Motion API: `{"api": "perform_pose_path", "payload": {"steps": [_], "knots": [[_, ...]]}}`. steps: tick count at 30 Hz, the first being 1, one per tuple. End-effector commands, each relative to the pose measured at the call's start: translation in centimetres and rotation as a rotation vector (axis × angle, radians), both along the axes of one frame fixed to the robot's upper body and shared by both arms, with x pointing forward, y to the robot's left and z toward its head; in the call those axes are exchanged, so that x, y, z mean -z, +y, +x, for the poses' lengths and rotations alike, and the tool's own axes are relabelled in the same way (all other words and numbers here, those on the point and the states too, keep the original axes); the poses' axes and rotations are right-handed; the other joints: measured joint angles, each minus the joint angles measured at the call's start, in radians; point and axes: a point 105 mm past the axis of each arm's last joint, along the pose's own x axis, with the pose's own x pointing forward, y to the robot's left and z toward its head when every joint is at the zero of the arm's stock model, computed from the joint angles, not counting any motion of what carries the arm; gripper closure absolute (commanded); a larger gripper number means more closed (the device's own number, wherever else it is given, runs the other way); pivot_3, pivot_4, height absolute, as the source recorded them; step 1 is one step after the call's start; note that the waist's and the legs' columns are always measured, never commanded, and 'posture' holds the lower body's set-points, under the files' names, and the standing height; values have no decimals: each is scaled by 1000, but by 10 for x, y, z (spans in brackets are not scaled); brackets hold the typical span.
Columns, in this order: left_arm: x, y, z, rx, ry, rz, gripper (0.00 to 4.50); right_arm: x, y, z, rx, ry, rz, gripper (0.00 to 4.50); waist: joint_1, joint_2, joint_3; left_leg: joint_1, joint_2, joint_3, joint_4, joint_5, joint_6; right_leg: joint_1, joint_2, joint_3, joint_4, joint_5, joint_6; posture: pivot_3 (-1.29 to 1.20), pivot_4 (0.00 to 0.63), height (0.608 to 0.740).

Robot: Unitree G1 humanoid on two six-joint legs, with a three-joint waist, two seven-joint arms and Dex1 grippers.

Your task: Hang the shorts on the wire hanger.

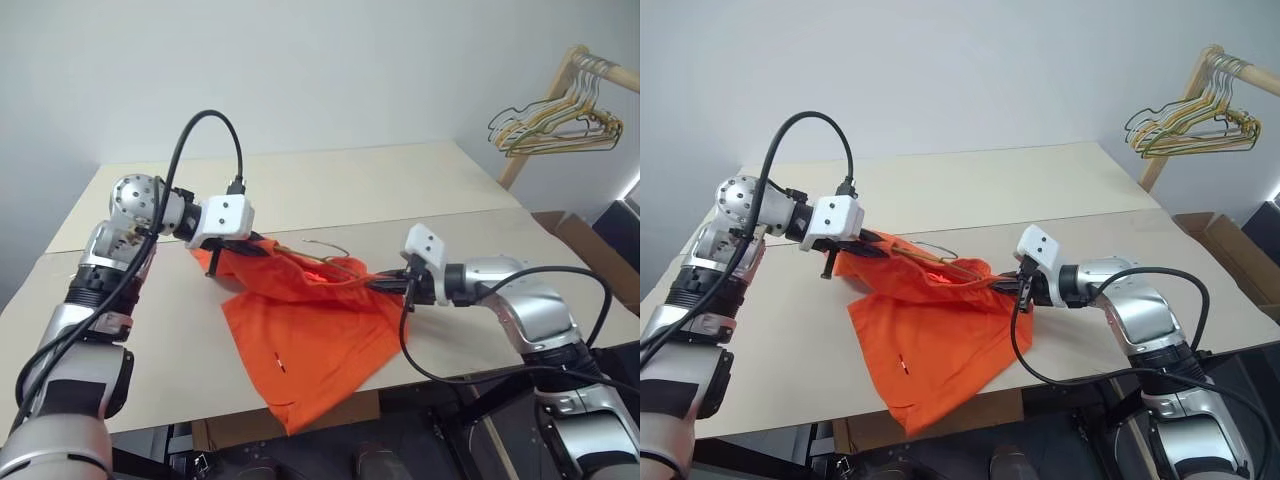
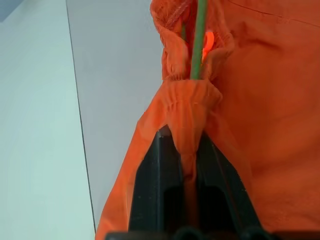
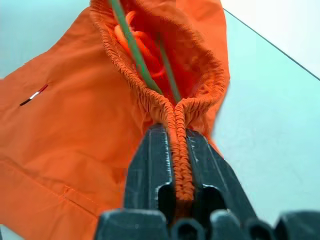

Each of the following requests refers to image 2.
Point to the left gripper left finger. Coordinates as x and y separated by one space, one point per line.
160 190

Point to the orange garment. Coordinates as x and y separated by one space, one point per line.
270 120

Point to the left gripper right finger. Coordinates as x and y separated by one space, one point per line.
220 200

